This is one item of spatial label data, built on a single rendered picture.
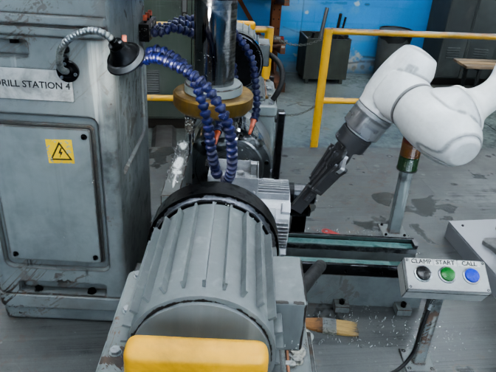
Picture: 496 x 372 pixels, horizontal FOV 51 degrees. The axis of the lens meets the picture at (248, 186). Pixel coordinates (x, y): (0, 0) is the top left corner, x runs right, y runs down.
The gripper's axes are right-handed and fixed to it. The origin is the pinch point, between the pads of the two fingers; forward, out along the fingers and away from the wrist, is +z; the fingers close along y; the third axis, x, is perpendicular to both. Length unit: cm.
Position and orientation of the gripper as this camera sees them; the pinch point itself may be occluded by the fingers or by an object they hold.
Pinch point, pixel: (304, 198)
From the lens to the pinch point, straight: 123.2
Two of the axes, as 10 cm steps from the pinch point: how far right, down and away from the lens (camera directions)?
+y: -0.1, 4.7, -8.8
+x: 8.4, 4.9, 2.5
